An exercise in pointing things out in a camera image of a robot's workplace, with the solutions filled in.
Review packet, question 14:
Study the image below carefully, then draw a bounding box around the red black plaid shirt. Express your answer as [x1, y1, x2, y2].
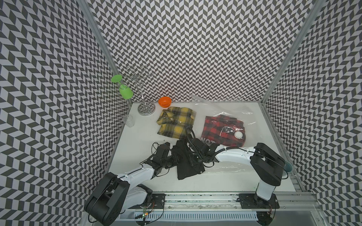
[200, 115, 246, 147]

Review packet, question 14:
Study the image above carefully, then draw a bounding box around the yellow plaid shirt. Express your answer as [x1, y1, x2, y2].
[156, 106, 196, 139]

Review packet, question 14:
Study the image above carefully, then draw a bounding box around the clear plastic vacuum bag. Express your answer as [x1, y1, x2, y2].
[190, 94, 266, 174]

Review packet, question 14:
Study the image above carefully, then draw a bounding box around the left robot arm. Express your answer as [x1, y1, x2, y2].
[84, 142, 181, 226]

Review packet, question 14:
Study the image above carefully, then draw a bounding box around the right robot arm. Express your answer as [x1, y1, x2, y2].
[187, 139, 286, 202]

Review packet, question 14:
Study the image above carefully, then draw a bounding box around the chrome glass holder stand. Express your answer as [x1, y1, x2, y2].
[127, 66, 156, 116]

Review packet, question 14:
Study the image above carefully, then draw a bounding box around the clear glass cup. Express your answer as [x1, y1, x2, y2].
[123, 114, 135, 128]

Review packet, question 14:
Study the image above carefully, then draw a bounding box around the orange bowl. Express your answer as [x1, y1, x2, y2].
[158, 97, 172, 108]

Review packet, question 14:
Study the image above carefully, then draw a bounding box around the green plastic wine glass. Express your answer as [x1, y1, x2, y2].
[111, 74, 134, 100]

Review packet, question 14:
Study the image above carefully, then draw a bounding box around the teal mug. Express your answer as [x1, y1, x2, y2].
[284, 161, 293, 173]

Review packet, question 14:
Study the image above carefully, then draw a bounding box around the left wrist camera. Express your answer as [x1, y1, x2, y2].
[153, 142, 170, 163]

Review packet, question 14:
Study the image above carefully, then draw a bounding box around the aluminium front rail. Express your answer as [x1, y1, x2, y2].
[84, 191, 323, 212]

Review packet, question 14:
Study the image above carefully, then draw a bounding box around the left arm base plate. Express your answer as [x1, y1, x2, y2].
[131, 193, 166, 210]

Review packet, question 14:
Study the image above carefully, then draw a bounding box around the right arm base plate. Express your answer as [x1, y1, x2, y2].
[237, 193, 280, 209]

